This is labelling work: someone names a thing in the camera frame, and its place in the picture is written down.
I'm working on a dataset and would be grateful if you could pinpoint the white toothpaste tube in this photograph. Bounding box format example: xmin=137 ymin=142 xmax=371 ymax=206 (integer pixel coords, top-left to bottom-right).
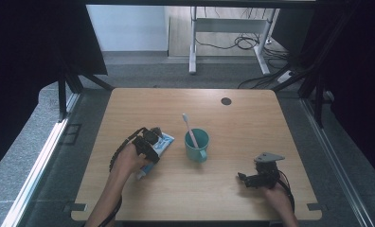
xmin=135 ymin=131 xmax=176 ymax=182

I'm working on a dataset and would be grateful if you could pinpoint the black metal frame strut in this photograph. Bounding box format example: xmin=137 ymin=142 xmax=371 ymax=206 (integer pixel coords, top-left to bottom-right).
xmin=57 ymin=72 xmax=115 ymax=123
xmin=272 ymin=18 xmax=350 ymax=129

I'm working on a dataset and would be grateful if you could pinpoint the pink toothbrush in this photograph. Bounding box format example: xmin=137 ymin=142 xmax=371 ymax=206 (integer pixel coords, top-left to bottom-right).
xmin=181 ymin=113 xmax=200 ymax=149

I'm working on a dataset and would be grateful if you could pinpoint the black floor cable bundle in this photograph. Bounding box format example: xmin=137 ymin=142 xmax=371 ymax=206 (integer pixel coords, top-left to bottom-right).
xmin=194 ymin=31 xmax=293 ymax=62

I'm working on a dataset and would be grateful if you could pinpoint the person's right hand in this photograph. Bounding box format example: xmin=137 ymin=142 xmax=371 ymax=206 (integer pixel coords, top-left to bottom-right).
xmin=260 ymin=183 xmax=294 ymax=216

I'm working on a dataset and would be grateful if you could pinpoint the white power strip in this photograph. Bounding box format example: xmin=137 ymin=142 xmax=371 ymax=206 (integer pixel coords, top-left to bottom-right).
xmin=277 ymin=70 xmax=295 ymax=84

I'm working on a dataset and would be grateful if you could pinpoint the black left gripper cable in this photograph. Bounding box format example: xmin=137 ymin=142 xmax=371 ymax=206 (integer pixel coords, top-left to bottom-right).
xmin=97 ymin=126 xmax=147 ymax=227

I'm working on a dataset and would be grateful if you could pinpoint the teal cup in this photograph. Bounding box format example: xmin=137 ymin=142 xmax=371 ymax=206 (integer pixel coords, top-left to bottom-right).
xmin=184 ymin=127 xmax=211 ymax=164

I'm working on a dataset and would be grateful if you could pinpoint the person's left hand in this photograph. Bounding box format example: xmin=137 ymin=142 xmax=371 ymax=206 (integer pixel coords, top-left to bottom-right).
xmin=112 ymin=142 xmax=152 ymax=183

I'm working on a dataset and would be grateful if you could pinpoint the black curtain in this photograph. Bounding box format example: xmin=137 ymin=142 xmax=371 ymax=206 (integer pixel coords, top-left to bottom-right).
xmin=0 ymin=0 xmax=108 ymax=179
xmin=272 ymin=0 xmax=375 ymax=187

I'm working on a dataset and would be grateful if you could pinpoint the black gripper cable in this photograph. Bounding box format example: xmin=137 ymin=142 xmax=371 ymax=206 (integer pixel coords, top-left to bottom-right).
xmin=277 ymin=169 xmax=296 ymax=213
xmin=97 ymin=126 xmax=147 ymax=227

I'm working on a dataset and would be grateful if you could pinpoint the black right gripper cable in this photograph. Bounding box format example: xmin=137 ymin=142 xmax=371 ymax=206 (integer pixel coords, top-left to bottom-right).
xmin=277 ymin=169 xmax=296 ymax=213

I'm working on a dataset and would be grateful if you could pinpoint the aluminium floor rail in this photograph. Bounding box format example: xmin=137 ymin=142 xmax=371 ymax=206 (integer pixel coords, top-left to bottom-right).
xmin=0 ymin=93 xmax=81 ymax=227
xmin=300 ymin=97 xmax=375 ymax=227

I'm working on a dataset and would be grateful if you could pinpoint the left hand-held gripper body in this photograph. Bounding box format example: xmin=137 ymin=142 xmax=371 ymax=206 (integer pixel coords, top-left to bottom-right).
xmin=139 ymin=127 xmax=164 ymax=156

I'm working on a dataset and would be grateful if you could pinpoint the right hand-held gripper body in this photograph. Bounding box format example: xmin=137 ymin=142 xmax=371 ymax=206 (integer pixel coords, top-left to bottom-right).
xmin=253 ymin=152 xmax=287 ymax=190

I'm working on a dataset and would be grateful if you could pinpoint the white metal desk frame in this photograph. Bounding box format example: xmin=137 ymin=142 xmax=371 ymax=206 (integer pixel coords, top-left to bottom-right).
xmin=188 ymin=6 xmax=280 ymax=76

